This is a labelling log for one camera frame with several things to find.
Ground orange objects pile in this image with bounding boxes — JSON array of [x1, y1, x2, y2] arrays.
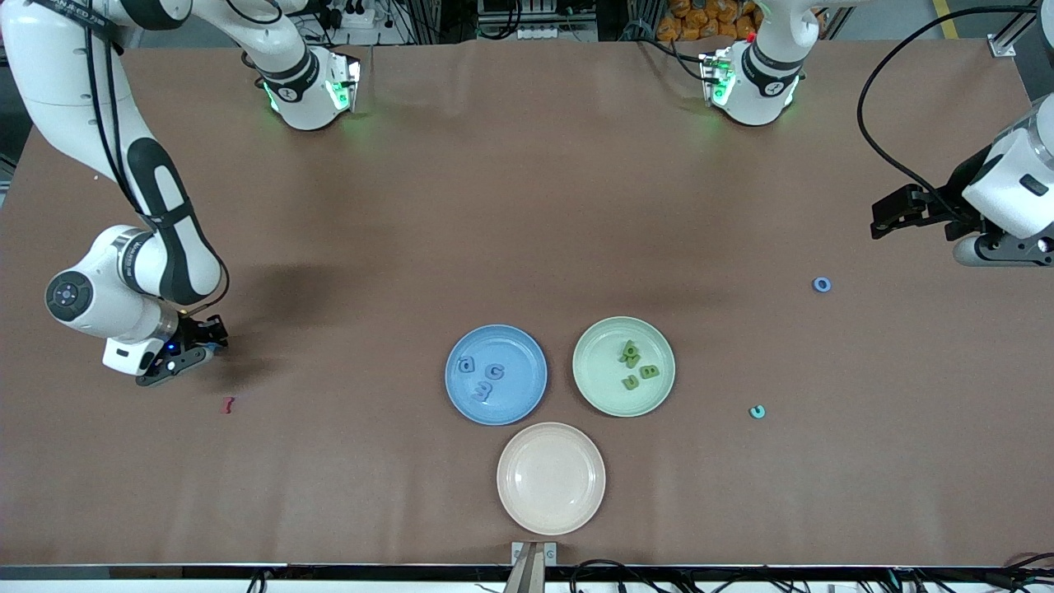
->
[[656, 0, 763, 44]]

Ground blue plate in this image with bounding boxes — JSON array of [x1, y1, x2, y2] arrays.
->
[[445, 324, 548, 427]]

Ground brown table cover sheet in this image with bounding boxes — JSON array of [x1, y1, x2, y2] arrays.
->
[[0, 37, 1054, 569]]

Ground white power strip with plugs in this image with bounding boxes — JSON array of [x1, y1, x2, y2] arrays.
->
[[317, 4, 375, 30]]

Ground green plate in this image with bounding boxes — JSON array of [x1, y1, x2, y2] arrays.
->
[[572, 316, 676, 418]]

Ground cream plate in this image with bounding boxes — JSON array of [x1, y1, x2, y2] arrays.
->
[[497, 422, 607, 536]]

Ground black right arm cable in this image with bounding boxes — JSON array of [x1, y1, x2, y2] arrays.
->
[[82, 0, 231, 315]]

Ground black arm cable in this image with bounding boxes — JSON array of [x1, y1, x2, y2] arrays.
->
[[856, 4, 1040, 217], [82, 0, 231, 315]]

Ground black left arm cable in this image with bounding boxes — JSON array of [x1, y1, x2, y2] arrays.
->
[[856, 4, 1040, 217]]

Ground aluminium frame corner profile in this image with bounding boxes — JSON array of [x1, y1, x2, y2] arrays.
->
[[988, 0, 1054, 58]]

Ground metal camera pole bracket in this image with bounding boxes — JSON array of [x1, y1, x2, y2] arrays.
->
[[511, 541, 557, 593]]

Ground black looped cable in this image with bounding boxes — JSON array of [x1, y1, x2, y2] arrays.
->
[[570, 559, 660, 593]]

